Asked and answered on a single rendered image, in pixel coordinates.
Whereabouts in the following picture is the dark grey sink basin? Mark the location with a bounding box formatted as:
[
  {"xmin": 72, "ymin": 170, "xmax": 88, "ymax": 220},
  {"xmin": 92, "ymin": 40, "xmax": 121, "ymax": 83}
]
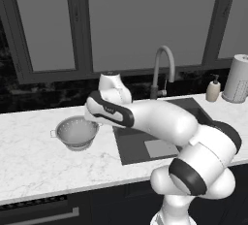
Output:
[{"xmin": 112, "ymin": 97, "xmax": 214, "ymax": 167}]

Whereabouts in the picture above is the grey curved sink faucet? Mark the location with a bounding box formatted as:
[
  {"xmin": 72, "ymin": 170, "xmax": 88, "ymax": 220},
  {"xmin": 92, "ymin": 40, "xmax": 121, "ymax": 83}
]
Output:
[{"xmin": 149, "ymin": 45, "xmax": 176, "ymax": 101}]

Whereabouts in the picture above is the grey metal colander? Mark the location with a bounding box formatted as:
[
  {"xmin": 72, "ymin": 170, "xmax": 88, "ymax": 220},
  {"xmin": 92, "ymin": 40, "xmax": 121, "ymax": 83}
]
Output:
[{"xmin": 49, "ymin": 114, "xmax": 104, "ymax": 152}]

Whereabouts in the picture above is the dark grey framed window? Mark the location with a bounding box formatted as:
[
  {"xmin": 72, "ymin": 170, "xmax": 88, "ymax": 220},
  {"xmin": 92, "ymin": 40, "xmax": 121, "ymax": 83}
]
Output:
[{"xmin": 0, "ymin": 0, "xmax": 248, "ymax": 85}]

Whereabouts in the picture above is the beige soap dispenser bottle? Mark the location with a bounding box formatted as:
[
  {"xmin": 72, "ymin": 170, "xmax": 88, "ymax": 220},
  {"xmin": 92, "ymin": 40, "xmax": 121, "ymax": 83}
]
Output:
[{"xmin": 205, "ymin": 74, "xmax": 222, "ymax": 103}]

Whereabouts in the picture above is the white paper towel roll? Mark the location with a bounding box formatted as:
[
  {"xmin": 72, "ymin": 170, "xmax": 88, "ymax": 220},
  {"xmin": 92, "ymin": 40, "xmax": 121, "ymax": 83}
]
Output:
[{"xmin": 221, "ymin": 53, "xmax": 248, "ymax": 105}]

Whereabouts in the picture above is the black dishwasher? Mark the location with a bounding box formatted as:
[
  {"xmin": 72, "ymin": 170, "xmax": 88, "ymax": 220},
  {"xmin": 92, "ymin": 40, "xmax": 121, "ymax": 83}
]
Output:
[{"xmin": 0, "ymin": 194, "xmax": 92, "ymax": 225}]

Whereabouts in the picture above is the silver dishwasher handle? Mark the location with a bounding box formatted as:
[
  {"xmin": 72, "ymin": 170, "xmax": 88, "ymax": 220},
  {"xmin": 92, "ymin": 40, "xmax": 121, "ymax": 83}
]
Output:
[{"xmin": 5, "ymin": 206, "xmax": 80, "ymax": 225}]

